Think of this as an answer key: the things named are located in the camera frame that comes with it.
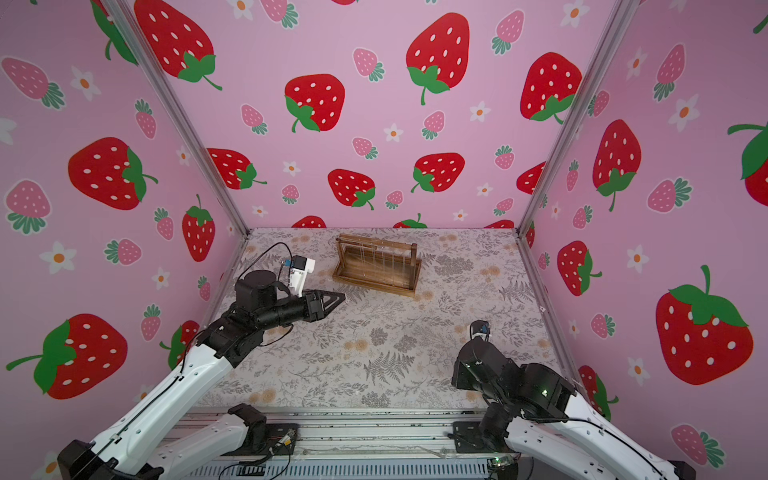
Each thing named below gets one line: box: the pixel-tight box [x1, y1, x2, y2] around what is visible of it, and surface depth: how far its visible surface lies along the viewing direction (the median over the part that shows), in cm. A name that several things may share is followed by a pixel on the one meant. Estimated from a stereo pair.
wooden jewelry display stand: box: [332, 234, 422, 297], surface depth 107 cm
